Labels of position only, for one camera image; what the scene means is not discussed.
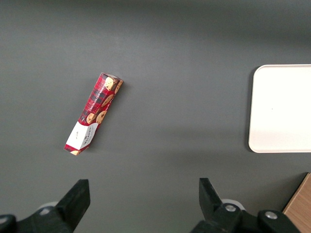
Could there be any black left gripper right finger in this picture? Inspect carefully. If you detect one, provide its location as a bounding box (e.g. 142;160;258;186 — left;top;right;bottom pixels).
190;178;302;233

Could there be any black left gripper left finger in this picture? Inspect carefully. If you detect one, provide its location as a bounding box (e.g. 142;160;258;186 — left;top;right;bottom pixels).
0;179;91;233

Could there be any white plastic tray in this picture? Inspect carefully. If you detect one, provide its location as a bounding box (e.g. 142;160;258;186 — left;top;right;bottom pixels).
248;64;311;153

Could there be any light wooden board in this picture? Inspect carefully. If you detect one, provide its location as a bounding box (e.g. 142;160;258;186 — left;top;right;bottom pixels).
283;172;311;233

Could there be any red tartan cookie box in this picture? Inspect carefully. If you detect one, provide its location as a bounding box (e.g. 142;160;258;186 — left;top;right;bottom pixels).
64;72;124;156

